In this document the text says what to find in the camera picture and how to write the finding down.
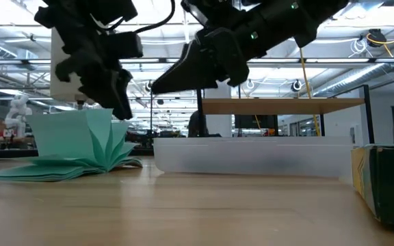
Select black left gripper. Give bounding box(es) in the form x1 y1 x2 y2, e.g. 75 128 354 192
55 20 144 120

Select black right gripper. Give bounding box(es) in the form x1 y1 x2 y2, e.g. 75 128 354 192
150 0 266 95

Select teal sticky notes pad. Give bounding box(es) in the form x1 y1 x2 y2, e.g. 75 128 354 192
0 108 144 182

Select clear pencil case purple lid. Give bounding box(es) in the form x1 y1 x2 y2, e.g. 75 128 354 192
153 136 354 179

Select green yellow crayon box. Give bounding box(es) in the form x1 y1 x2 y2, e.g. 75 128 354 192
350 146 394 230

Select person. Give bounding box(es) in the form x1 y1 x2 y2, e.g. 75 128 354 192
187 109 209 138

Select white shade wooden base lamp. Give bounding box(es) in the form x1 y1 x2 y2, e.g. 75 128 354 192
49 27 111 111

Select black monitor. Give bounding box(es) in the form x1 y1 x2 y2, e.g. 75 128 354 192
234 115 279 131

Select wooden shelf riser black legs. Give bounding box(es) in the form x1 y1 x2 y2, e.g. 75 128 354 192
196 84 376 145

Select yellow hanging cable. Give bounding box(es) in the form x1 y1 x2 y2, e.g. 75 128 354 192
299 47 321 137

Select white cable coil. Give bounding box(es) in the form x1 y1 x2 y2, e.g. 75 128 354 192
350 38 367 57

